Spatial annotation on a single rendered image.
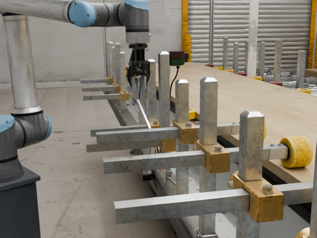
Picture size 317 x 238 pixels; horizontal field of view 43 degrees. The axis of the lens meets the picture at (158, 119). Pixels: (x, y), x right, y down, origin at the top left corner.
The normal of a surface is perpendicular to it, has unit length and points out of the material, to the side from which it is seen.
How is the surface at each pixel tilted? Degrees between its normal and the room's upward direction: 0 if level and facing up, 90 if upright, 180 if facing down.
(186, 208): 90
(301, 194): 90
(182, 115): 90
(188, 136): 90
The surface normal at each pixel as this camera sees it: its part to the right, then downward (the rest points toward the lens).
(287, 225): -0.98, 0.06
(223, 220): -0.01, -0.97
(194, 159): 0.21, 0.22
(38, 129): 0.85, 0.06
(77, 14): -0.44, 0.22
